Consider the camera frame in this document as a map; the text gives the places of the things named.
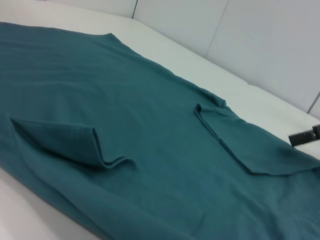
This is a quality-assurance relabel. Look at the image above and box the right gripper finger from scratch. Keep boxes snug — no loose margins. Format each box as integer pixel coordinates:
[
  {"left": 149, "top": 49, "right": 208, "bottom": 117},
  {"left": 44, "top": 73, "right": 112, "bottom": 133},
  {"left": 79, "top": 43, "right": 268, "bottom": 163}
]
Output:
[{"left": 288, "top": 123, "right": 320, "bottom": 147}]

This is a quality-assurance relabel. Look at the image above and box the teal blue t-shirt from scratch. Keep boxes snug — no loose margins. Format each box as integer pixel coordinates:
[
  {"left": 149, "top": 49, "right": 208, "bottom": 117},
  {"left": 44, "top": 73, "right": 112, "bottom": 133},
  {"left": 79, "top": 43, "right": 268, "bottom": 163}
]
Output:
[{"left": 0, "top": 21, "right": 320, "bottom": 240}]

